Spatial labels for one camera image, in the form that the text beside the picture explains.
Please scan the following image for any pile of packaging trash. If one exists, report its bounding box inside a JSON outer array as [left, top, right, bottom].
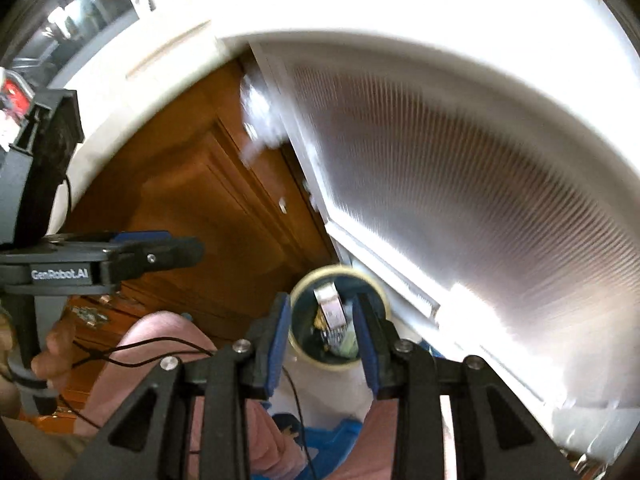
[[312, 282, 351, 348]]

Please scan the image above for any thin black cable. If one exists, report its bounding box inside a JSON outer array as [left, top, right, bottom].
[[60, 335, 321, 480]]

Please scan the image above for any green paper cup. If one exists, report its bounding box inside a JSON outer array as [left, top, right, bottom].
[[340, 325, 361, 358]]

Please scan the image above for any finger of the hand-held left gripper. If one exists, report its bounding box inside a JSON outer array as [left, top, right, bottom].
[[107, 231, 173, 245], [117, 237, 206, 283]]

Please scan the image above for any kitchen window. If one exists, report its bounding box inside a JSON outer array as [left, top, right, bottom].
[[0, 0, 146, 86]]

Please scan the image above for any blue bin with yellow rim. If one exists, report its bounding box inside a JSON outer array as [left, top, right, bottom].
[[289, 265, 391, 372]]

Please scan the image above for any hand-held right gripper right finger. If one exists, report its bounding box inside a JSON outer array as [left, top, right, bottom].
[[351, 292, 578, 480]]

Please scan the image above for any crumpled clear plastic bag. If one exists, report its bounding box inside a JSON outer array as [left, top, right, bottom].
[[239, 72, 288, 166]]

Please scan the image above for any person's left hand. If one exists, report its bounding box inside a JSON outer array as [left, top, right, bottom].
[[0, 310, 77, 413]]

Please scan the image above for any white cabinet with ribbed door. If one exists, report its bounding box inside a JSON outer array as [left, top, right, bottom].
[[247, 40, 640, 411]]

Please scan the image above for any wooden cabinet door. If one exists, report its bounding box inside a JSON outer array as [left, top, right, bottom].
[[37, 57, 341, 436]]

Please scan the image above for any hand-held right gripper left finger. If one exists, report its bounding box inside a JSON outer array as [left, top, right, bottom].
[[65, 292, 293, 480]]

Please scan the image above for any blue slipper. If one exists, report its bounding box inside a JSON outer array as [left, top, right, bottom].
[[300, 420, 363, 466], [274, 412, 302, 442]]

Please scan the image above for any person's right leg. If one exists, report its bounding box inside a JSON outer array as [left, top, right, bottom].
[[340, 395, 461, 480]]

